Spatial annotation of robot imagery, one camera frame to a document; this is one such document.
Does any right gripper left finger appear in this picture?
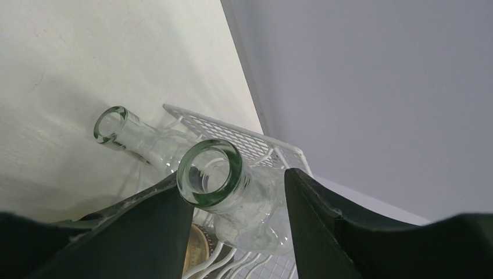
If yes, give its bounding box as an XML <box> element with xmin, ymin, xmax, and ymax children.
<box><xmin>1</xmin><ymin>174</ymin><xmax>194</xmax><ymax>278</ymax></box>

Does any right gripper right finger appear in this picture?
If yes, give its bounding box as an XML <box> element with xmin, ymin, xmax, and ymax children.
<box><xmin>284</xmin><ymin>168</ymin><xmax>492</xmax><ymax>278</ymax></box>

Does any clear square glass bottle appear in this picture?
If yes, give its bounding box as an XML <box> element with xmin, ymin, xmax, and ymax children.
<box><xmin>177</xmin><ymin>139</ymin><xmax>294</xmax><ymax>258</ymax></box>

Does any clear tall glass bottle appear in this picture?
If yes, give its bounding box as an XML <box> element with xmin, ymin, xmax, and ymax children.
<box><xmin>93</xmin><ymin>106</ymin><xmax>199</xmax><ymax>192</ymax></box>

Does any dark green wine bottle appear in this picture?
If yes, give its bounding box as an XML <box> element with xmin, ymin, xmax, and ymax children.
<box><xmin>182</xmin><ymin>224</ymin><xmax>211</xmax><ymax>276</ymax></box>

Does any white wire wine rack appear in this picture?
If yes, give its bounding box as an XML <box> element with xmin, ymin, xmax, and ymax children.
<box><xmin>164</xmin><ymin>105</ymin><xmax>310</xmax><ymax>278</ymax></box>

